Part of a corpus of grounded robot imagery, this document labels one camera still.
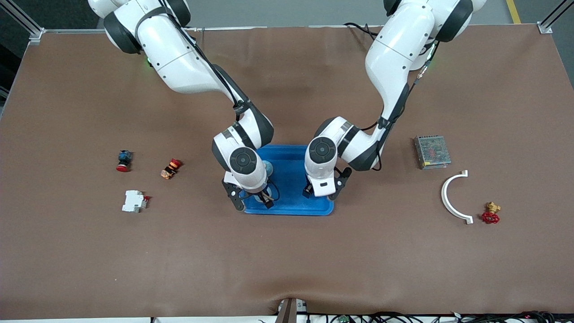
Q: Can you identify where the black left base cable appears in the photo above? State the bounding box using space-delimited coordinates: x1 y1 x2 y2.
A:
344 22 379 41

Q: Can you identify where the red button blue body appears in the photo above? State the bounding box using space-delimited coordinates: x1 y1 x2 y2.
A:
116 150 133 173

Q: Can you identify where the white curved bracket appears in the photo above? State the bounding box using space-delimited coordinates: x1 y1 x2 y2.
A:
441 170 474 225

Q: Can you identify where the black cable bundle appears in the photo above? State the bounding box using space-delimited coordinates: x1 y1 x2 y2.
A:
258 311 574 323

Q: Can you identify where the metal mesh power supply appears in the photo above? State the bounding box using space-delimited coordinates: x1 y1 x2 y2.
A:
413 135 452 170

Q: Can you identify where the silver table edge rail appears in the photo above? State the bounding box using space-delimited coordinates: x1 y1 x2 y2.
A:
43 25 386 33

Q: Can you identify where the brass valve red handle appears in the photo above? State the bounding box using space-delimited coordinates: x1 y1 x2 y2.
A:
481 201 501 225

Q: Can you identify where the blue plastic tray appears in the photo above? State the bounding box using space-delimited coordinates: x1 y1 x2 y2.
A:
240 144 335 216

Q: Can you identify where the white circuit breaker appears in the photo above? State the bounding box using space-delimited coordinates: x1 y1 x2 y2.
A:
122 190 150 214

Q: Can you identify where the orange red push button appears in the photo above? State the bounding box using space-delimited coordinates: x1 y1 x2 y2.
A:
161 158 183 180

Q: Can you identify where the aluminium frame profile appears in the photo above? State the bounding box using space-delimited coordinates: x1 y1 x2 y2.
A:
0 0 46 45
538 0 574 35

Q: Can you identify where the grey metal clamp bracket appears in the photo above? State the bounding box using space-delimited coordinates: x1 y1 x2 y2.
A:
274 297 308 323

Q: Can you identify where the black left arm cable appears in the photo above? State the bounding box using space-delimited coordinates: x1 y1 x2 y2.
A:
359 40 440 172

